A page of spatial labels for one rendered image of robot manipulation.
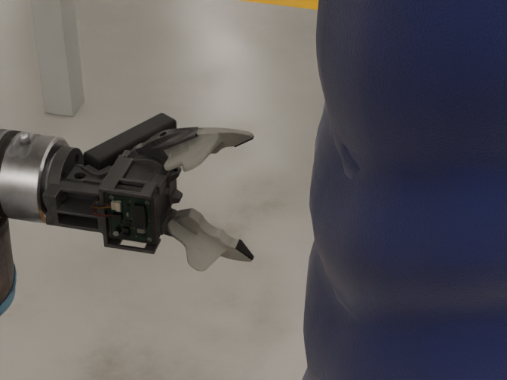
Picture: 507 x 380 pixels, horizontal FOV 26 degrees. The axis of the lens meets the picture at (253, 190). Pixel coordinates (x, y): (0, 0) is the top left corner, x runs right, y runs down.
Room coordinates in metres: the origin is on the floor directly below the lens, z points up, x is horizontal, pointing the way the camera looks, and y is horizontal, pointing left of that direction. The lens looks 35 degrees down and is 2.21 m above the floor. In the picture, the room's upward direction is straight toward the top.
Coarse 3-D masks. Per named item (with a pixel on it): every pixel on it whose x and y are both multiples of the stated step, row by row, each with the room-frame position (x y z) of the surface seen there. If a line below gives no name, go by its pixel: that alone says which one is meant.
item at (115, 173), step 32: (64, 160) 0.90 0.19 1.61; (128, 160) 0.90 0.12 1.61; (64, 192) 0.90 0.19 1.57; (96, 192) 0.87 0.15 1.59; (128, 192) 0.85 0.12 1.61; (160, 192) 0.86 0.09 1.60; (64, 224) 0.86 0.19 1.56; (96, 224) 0.86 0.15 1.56; (128, 224) 0.85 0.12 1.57; (160, 224) 0.86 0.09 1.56
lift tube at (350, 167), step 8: (336, 144) 0.56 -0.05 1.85; (344, 152) 0.54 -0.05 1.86; (344, 160) 0.54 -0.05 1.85; (352, 160) 0.54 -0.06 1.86; (344, 168) 0.54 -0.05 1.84; (352, 168) 0.54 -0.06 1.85; (352, 176) 0.53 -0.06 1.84; (336, 296) 0.54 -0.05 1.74; (344, 304) 0.53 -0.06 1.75; (352, 312) 0.52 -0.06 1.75; (360, 320) 0.52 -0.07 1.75
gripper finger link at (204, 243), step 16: (192, 208) 0.91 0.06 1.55; (176, 224) 0.89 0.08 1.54; (192, 224) 0.89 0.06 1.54; (208, 224) 0.90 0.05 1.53; (192, 240) 0.88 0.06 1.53; (208, 240) 0.89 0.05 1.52; (224, 240) 0.89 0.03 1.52; (240, 240) 0.90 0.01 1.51; (192, 256) 0.86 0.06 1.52; (208, 256) 0.87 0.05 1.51; (224, 256) 0.89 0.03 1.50; (240, 256) 0.88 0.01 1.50
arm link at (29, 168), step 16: (16, 144) 0.92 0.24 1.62; (32, 144) 0.92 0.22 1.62; (48, 144) 0.92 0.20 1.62; (64, 144) 0.94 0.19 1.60; (16, 160) 0.90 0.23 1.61; (32, 160) 0.90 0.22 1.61; (48, 160) 0.90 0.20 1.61; (0, 176) 0.89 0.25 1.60; (16, 176) 0.89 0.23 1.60; (32, 176) 0.88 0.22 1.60; (0, 192) 0.88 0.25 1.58; (16, 192) 0.88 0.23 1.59; (32, 192) 0.88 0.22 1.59; (16, 208) 0.88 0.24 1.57; (32, 208) 0.88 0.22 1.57
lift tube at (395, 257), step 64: (320, 0) 0.57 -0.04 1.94; (384, 0) 0.51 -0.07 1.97; (448, 0) 0.49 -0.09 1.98; (320, 64) 0.56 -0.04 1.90; (384, 64) 0.50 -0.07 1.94; (448, 64) 0.48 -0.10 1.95; (320, 128) 0.61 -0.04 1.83; (384, 128) 0.50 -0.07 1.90; (448, 128) 0.48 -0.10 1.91; (320, 192) 0.56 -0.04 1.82; (384, 192) 0.51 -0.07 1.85; (448, 192) 0.48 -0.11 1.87; (320, 256) 0.56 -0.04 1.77; (384, 256) 0.49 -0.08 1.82; (448, 256) 0.47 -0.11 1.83; (320, 320) 0.55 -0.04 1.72; (384, 320) 0.50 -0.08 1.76; (448, 320) 0.48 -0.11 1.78
